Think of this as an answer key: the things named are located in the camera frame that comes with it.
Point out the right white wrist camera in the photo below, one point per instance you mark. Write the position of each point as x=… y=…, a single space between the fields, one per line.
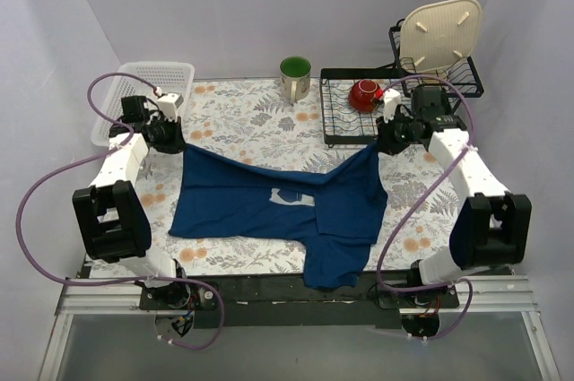
x=391 y=100

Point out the red bowl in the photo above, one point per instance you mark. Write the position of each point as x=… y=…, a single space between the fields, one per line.
x=364 y=95

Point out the cream square plastic lid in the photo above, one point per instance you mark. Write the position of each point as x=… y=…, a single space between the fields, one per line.
x=435 y=36

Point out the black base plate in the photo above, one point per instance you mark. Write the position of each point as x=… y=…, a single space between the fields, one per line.
x=275 y=299

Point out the blue t shirt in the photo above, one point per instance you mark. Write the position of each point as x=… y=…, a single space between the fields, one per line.
x=336 y=216

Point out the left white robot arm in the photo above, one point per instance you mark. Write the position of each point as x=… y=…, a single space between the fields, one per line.
x=109 y=213

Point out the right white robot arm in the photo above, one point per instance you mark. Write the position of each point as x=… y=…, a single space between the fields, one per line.
x=492 y=224

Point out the white plastic basket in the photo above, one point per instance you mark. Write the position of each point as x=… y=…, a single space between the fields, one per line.
x=134 y=94

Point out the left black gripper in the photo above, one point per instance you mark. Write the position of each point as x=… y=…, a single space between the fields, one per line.
x=169 y=140

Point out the aluminium frame rail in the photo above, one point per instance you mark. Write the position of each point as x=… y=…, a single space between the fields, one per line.
x=492 y=293

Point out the black wire dish rack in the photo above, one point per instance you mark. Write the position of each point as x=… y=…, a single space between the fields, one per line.
x=344 y=125

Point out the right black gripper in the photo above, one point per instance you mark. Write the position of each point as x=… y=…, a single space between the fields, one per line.
x=389 y=137

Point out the green inside floral mug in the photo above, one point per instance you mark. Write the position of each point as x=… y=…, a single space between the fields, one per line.
x=295 y=78

